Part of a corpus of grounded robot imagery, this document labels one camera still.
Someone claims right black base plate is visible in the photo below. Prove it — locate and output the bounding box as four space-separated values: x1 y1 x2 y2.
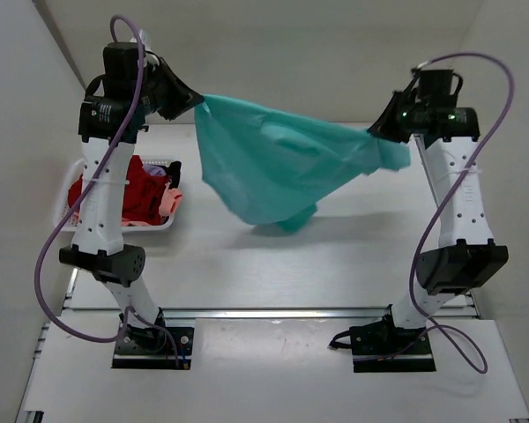
349 322 436 373

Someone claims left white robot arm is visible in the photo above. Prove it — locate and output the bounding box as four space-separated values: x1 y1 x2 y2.
59 41 204 352

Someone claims red t shirt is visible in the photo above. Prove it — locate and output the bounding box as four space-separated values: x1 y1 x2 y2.
67 156 171 224

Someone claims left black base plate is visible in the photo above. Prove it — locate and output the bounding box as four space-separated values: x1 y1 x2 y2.
111 326 195 371

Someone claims purple cable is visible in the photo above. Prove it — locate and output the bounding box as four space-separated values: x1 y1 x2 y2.
34 14 190 369
353 52 516 375

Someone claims black garment in basket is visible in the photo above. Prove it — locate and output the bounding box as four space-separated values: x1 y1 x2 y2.
165 161 182 189

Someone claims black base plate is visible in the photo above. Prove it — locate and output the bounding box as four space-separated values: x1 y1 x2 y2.
111 326 195 371
349 322 436 373

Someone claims teal t shirt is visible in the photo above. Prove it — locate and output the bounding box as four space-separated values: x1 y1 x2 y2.
195 94 411 232

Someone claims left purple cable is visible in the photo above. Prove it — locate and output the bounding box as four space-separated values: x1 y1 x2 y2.
34 14 190 369

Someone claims white plastic laundry basket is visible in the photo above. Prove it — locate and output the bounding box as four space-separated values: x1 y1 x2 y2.
53 155 177 233

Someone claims aluminium rail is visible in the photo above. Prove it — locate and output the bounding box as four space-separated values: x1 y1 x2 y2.
63 304 478 320

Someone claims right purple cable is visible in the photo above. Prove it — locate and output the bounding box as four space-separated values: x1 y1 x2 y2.
353 52 516 375

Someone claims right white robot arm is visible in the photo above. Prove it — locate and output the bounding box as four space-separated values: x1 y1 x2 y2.
329 69 508 360

